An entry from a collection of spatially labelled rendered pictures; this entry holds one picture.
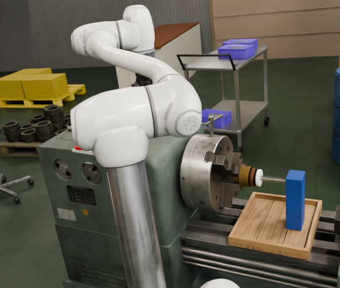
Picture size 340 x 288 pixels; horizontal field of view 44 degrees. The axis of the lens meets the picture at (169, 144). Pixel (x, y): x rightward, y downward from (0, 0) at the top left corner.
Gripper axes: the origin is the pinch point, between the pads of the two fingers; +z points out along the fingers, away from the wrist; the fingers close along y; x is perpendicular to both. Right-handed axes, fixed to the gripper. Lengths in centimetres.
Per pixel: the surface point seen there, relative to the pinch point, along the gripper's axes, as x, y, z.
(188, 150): 3.9, 12.8, 14.8
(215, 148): 5.5, 23.3, 14.1
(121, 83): 413, -292, 105
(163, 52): 430, -218, 62
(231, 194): 7.5, 27.9, 34.7
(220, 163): 2.3, 26.2, 18.6
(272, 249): -6, 47, 48
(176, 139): 7.3, 5.9, 12.3
